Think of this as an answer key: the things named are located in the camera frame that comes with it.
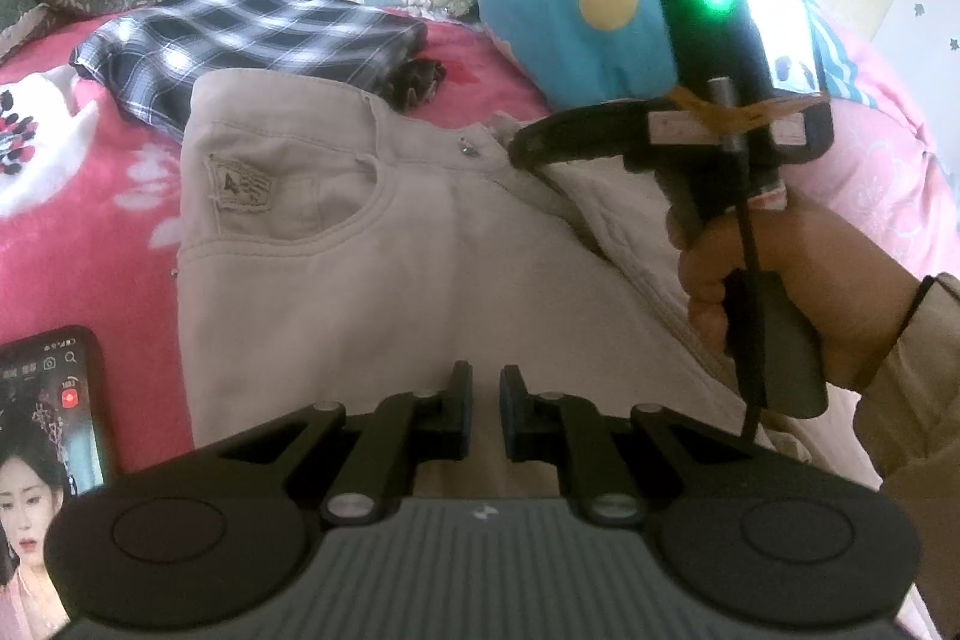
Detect person's right hand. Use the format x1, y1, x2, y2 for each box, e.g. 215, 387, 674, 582
666, 190, 929, 395

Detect pink floral bed blanket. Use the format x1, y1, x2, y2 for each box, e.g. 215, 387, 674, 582
0, 2, 556, 483

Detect black smartphone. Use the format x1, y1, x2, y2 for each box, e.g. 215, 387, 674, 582
0, 325, 113, 640

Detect pink and grey floral quilt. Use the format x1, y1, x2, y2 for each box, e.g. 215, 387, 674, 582
787, 10, 960, 281

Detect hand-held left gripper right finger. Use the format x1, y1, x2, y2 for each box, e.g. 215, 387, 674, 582
500, 365, 755, 527

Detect dark patterned cloth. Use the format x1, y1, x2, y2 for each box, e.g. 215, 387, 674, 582
386, 56, 449, 109

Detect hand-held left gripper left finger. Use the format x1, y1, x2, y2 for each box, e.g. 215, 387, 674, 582
216, 359, 474, 527

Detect person's right forearm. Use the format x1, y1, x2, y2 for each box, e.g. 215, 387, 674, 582
851, 272, 960, 640

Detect beige pants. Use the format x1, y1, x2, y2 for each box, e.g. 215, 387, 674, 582
174, 70, 856, 513

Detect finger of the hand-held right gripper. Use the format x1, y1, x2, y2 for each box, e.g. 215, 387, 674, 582
507, 97, 652, 172

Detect plaid shirt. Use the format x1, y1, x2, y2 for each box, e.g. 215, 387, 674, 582
69, 0, 428, 142

